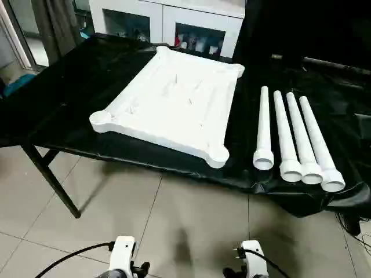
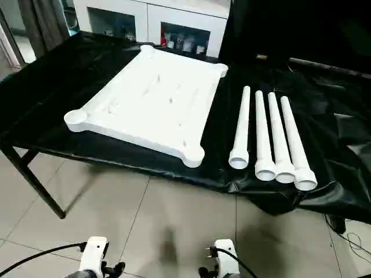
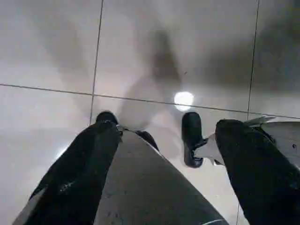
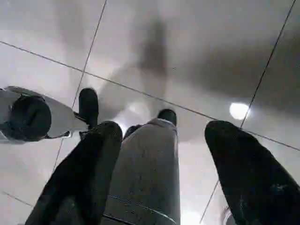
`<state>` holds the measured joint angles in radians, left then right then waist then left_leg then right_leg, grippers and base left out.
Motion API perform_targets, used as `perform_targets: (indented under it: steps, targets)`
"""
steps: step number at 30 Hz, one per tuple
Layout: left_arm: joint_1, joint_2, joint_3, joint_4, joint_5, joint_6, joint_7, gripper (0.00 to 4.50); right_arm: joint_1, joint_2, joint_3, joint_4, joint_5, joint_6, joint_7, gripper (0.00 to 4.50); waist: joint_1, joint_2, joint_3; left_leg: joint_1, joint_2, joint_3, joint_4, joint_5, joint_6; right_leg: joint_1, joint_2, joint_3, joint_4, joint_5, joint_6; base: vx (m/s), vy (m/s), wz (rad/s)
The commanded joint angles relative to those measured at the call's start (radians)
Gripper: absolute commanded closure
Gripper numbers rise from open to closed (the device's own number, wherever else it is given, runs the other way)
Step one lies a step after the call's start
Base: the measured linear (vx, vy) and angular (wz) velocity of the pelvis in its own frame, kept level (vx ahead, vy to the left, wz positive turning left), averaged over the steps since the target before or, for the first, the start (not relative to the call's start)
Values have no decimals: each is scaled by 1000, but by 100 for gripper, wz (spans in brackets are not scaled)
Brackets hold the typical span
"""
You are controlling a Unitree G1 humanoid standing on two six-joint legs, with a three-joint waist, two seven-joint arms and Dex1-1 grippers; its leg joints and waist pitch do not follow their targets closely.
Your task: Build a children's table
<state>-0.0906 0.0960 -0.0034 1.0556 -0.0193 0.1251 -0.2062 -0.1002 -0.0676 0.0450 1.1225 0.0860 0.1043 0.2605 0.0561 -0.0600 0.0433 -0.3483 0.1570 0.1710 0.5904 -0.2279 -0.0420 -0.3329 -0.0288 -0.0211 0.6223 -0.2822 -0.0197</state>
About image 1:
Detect white plastic table leg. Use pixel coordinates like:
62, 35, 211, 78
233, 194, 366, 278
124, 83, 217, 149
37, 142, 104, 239
299, 96, 346, 192
272, 90, 304, 183
253, 86, 275, 171
286, 92, 324, 185

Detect white plastic table top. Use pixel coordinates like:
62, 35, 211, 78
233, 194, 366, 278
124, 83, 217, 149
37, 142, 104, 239
89, 45, 246, 169

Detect black work mat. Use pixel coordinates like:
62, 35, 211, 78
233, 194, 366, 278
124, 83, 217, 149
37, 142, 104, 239
0, 33, 371, 218

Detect teal fabric object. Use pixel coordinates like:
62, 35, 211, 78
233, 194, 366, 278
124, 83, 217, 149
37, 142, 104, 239
4, 74, 37, 98

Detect grey metal rod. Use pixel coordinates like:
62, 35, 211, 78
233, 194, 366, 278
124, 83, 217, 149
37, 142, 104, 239
303, 57, 371, 75

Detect black backdrop cloth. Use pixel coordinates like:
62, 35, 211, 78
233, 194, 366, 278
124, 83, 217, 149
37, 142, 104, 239
233, 0, 371, 74

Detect white glass-door cabinet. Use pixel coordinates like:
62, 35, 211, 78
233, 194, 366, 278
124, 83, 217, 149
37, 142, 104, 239
88, 0, 246, 59

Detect grey curtain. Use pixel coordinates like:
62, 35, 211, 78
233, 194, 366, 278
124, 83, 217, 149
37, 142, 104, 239
30, 0, 77, 65

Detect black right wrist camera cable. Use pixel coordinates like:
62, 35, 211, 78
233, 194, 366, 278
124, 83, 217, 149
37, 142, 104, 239
246, 248, 291, 278

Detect black folding table frame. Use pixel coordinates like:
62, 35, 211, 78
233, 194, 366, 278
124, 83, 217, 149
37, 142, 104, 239
21, 141, 82, 220

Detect grey sliding door frame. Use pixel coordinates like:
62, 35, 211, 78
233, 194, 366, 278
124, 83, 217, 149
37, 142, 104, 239
0, 0, 33, 70

